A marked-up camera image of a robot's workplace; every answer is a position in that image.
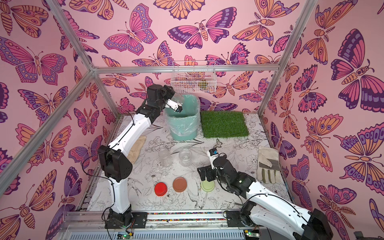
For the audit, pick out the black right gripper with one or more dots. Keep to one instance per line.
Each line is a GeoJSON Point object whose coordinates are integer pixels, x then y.
{"type": "Point", "coordinates": [208, 172]}

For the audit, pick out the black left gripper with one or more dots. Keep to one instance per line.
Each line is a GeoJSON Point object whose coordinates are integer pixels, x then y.
{"type": "Point", "coordinates": [167, 93]}

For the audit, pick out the brown lid peanut jar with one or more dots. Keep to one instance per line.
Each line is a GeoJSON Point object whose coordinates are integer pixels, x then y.
{"type": "Point", "coordinates": [185, 157]}

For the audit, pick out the brown jar lid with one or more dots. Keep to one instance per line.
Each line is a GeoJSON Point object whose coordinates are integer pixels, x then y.
{"type": "Point", "coordinates": [180, 184]}

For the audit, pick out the clear peanut jar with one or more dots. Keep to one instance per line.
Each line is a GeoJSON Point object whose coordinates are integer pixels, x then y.
{"type": "Point", "coordinates": [165, 157]}

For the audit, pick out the red jar lid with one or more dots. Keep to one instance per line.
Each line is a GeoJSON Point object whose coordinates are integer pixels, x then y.
{"type": "Point", "coordinates": [160, 189]}

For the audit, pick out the green lid peanut jar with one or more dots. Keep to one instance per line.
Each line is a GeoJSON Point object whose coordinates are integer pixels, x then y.
{"type": "Point", "coordinates": [178, 98]}

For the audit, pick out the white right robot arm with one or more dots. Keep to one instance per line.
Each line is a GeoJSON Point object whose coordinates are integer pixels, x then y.
{"type": "Point", "coordinates": [264, 208]}

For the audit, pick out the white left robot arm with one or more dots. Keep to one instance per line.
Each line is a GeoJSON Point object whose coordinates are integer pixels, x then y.
{"type": "Point", "coordinates": [114, 157]}

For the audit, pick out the mint green trash bin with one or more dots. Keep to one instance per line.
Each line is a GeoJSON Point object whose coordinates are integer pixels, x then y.
{"type": "Point", "coordinates": [184, 120]}

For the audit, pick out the clear plastic bin liner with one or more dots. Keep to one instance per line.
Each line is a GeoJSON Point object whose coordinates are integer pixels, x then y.
{"type": "Point", "coordinates": [180, 129]}

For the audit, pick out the green object in basket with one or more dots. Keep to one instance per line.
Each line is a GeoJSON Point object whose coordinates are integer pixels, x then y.
{"type": "Point", "coordinates": [203, 85]}

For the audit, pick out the green artificial grass mat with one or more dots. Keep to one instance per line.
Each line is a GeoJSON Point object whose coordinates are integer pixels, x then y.
{"type": "Point", "coordinates": [223, 124]}

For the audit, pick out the cream work glove right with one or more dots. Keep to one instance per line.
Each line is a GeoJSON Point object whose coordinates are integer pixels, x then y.
{"type": "Point", "coordinates": [268, 170]}

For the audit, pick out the beige work glove left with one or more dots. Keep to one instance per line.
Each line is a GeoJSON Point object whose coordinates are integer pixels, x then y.
{"type": "Point", "coordinates": [134, 152]}

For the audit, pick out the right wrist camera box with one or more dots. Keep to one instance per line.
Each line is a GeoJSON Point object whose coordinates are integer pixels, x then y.
{"type": "Point", "coordinates": [213, 154]}

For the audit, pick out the white wire basket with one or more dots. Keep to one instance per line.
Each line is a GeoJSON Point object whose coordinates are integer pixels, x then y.
{"type": "Point", "coordinates": [187, 74]}

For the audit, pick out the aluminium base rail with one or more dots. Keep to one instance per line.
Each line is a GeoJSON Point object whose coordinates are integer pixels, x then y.
{"type": "Point", "coordinates": [174, 225]}

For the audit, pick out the aluminium frame post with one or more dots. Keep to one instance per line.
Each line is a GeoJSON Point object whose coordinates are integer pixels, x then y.
{"type": "Point", "coordinates": [301, 23]}

